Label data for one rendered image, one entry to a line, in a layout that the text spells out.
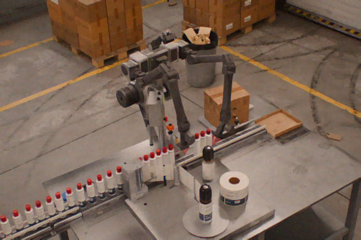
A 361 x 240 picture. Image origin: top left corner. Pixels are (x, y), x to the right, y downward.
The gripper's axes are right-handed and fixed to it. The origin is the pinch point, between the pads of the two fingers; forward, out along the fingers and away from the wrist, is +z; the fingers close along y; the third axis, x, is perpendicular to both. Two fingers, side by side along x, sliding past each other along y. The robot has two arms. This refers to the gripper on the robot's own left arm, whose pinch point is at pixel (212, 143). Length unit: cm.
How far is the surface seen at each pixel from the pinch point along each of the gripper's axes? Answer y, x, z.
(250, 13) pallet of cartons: -284, 246, -124
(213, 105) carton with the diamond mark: -26.8, 7.6, -23.9
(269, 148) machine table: 19.6, 39.4, -16.4
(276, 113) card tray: -14, 67, -40
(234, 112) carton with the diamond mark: -17.9, 24.1, -26.4
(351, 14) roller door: -193, 329, -187
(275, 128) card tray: 3, 56, -30
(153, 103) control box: -2, -70, -13
